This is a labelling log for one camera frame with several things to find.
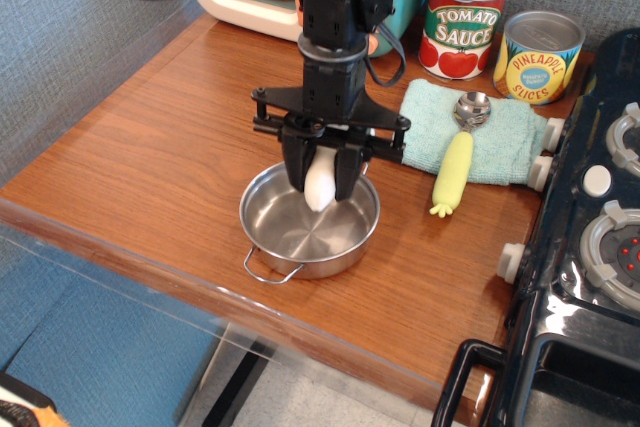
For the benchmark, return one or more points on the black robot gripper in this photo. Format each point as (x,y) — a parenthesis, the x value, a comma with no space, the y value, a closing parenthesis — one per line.
(331,108)

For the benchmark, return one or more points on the white plush mushroom brown cap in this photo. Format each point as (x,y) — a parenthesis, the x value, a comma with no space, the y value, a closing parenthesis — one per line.
(320,185)

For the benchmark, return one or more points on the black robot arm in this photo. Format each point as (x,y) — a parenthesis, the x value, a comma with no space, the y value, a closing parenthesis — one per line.
(341,24)

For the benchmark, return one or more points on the stainless steel pot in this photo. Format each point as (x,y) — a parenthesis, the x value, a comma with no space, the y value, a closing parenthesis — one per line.
(290,241)

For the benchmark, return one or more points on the teal folded cloth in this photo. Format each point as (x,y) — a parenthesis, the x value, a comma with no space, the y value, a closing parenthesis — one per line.
(504,147)

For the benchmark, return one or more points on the tomato sauce can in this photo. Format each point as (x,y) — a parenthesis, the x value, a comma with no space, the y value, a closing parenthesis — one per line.
(458,35)

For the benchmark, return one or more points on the pineapple slices can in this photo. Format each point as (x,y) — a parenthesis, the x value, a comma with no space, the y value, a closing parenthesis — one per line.
(537,56)

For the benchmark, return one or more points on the black toy stove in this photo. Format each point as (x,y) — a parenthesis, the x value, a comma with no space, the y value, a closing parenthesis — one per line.
(571,356)

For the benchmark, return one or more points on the orange plush object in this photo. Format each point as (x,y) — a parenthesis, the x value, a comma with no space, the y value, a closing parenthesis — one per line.
(23,405)

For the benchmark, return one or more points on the yellow handled metal scoop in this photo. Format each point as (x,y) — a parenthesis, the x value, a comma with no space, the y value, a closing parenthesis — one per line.
(470,112)

